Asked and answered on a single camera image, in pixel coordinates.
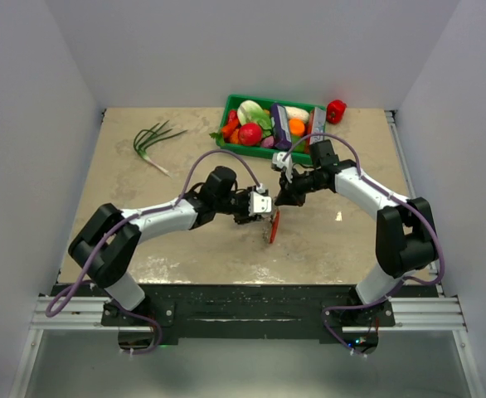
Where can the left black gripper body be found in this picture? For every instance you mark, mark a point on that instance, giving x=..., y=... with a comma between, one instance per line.
x=236, y=206

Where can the white radish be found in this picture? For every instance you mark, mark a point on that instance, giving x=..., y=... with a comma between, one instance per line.
x=297, y=113

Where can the purple white box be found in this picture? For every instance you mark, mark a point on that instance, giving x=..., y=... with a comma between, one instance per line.
x=280, y=127

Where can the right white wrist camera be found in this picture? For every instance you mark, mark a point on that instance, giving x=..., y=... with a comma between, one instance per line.
x=282, y=162

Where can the green spring onion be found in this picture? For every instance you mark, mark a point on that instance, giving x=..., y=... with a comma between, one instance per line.
x=146, y=138

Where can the white green cabbage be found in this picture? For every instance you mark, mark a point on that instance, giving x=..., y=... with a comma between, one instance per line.
x=250, y=112

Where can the black base frame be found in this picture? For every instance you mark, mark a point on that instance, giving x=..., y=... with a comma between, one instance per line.
x=169, y=313

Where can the green vegetable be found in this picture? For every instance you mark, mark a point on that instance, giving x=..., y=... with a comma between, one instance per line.
x=299, y=145

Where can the green plastic bin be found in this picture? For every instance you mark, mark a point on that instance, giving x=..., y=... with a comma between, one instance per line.
x=234, y=100

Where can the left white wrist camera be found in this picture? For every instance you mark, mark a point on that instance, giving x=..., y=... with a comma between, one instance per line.
x=260, y=201

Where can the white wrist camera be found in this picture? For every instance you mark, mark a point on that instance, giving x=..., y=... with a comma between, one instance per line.
x=282, y=162
x=260, y=201

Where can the red chili pepper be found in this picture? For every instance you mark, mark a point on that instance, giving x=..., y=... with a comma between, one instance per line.
x=231, y=125

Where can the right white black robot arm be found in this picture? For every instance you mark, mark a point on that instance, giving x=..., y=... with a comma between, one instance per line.
x=406, y=240

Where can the red grey box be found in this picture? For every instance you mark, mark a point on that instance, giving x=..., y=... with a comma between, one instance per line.
x=316, y=126

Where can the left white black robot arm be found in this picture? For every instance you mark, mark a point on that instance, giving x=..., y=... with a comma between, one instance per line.
x=107, y=242

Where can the purple sweet potato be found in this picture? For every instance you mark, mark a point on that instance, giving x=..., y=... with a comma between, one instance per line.
x=268, y=142

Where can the orange carrot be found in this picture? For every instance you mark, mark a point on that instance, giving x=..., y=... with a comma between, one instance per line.
x=234, y=138

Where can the orange fruit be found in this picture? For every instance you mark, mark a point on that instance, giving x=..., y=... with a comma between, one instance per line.
x=297, y=127

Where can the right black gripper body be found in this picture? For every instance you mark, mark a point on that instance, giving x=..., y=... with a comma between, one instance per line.
x=308, y=182

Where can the red apple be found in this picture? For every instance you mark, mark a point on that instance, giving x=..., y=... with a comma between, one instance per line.
x=249, y=134

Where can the red bell pepper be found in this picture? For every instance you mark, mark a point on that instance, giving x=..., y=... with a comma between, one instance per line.
x=335, y=111

